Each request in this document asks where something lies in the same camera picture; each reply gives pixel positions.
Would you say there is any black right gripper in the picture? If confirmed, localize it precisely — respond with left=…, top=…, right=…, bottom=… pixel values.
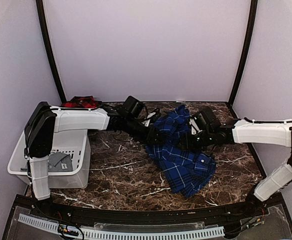
left=176, top=128, right=215, bottom=152

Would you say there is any blue plaid long sleeve shirt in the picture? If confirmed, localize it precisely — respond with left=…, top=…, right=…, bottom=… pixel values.
left=145, top=104, right=216, bottom=198

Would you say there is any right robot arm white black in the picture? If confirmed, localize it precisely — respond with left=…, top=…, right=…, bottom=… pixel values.
left=180, top=107, right=292, bottom=217

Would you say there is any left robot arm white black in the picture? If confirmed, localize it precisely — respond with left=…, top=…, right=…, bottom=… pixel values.
left=24, top=96, right=165, bottom=218

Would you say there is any white plastic laundry basket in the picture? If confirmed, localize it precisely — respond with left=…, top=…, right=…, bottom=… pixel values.
left=7, top=130, right=91, bottom=189

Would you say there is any red black plaid folded shirt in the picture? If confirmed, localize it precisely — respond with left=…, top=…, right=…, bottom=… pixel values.
left=61, top=95, right=103, bottom=109

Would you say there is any grey shirt in basket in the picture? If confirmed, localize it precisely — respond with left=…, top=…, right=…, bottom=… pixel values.
left=48, top=152, right=73, bottom=173

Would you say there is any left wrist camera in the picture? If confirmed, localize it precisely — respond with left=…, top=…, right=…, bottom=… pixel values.
left=141, top=108, right=162, bottom=127

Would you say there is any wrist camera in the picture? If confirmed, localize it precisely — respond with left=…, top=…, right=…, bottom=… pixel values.
left=141, top=108, right=162, bottom=127
left=188, top=117, right=202, bottom=135

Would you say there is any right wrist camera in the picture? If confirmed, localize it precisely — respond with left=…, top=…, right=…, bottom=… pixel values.
left=188, top=117, right=202, bottom=135

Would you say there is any white slotted cable duct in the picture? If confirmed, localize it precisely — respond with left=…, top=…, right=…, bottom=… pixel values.
left=18, top=213, right=225, bottom=240

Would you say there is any black front rail base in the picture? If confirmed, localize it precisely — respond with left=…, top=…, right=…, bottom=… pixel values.
left=11, top=193, right=286, bottom=231

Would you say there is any black corner frame post right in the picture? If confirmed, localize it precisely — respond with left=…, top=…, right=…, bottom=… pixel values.
left=227, top=0, right=258, bottom=107

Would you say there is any black corner frame post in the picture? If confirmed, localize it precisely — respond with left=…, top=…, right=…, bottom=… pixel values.
left=227, top=0, right=258, bottom=107
left=35, top=0, right=67, bottom=103

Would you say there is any black corner frame post left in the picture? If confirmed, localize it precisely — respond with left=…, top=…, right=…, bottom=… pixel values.
left=35, top=0, right=67, bottom=103

